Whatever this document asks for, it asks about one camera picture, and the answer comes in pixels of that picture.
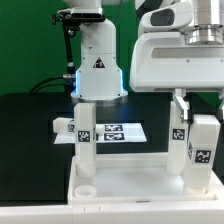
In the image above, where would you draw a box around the white marker base sheet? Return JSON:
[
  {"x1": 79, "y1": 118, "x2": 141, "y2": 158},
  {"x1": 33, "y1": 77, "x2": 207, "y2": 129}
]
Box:
[{"x1": 54, "y1": 123, "x2": 147, "y2": 144}]

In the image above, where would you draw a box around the black camera on stand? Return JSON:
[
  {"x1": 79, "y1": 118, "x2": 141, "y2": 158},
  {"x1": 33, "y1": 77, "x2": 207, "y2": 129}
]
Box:
[{"x1": 51, "y1": 7, "x2": 107, "y2": 93}]

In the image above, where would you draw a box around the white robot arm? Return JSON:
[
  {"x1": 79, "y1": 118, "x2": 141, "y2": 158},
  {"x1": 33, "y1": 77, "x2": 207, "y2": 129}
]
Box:
[{"x1": 57, "y1": 0, "x2": 224, "y2": 121}]

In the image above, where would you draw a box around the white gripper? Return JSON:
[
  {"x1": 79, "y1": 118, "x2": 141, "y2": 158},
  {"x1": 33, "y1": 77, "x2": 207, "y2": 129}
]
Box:
[{"x1": 130, "y1": 32, "x2": 224, "y2": 123}]

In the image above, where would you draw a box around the white desk top tray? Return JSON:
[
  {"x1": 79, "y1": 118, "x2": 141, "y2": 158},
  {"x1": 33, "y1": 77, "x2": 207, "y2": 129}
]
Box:
[{"x1": 67, "y1": 153, "x2": 224, "y2": 205}]

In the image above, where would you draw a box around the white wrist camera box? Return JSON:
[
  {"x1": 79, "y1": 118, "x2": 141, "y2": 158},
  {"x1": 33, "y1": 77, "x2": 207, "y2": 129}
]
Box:
[{"x1": 138, "y1": 1, "x2": 193, "y2": 36}]

